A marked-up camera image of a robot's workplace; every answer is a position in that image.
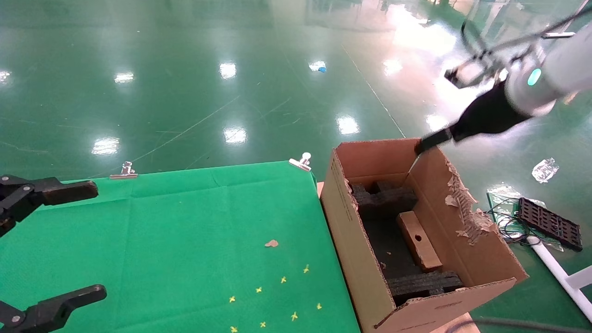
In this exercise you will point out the silver binder clip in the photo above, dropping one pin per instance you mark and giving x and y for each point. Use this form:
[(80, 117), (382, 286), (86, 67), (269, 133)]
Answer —
[(300, 162), (125, 171)]

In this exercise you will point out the white pipe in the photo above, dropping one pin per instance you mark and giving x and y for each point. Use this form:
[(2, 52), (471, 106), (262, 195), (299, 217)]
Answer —
[(559, 273)]

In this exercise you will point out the white flat bar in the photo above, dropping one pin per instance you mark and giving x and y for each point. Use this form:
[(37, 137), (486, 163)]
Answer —
[(559, 34)]

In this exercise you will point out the large open cardboard carton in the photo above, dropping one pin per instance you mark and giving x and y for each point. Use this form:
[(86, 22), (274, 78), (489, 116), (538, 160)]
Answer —
[(351, 249)]

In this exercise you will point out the green table cloth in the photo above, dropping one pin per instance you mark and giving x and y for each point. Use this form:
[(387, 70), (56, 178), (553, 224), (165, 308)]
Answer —
[(175, 240)]

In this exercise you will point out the black perforated tray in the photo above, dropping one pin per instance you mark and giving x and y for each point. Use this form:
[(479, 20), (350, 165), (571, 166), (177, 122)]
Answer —
[(550, 223)]

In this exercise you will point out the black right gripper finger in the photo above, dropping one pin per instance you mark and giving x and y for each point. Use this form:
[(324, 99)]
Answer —
[(432, 140)]

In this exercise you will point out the crumpled clear plastic wrapper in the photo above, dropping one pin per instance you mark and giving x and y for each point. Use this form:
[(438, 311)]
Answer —
[(545, 170)]

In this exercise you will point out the small wooden block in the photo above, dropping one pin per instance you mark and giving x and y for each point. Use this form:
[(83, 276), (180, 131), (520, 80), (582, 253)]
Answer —
[(418, 240)]

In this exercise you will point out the clear plastic bag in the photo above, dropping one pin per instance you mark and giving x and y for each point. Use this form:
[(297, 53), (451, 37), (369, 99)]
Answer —
[(502, 193)]

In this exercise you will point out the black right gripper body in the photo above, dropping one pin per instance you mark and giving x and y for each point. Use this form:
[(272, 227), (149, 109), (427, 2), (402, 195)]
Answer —
[(488, 115)]

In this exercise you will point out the black foam insert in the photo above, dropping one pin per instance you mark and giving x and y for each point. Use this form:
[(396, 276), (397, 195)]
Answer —
[(384, 200), (423, 283)]

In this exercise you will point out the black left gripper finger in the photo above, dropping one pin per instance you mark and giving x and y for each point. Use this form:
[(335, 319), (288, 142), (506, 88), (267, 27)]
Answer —
[(55, 310), (69, 190)]

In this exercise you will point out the torn cardboard scrap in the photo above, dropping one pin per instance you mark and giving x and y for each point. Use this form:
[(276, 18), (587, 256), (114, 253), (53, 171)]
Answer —
[(271, 243)]

